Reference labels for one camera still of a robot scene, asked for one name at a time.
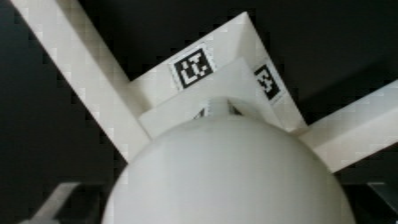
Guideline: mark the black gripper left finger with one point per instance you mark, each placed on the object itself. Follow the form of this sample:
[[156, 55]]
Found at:
[[74, 205]]

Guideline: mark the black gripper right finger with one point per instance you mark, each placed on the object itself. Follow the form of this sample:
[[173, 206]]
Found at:
[[374, 201]]

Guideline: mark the white lamp bulb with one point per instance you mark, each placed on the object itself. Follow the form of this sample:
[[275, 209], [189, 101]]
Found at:
[[227, 172]]

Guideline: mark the white L-shaped border frame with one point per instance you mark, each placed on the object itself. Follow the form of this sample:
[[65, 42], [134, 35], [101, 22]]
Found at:
[[348, 136]]

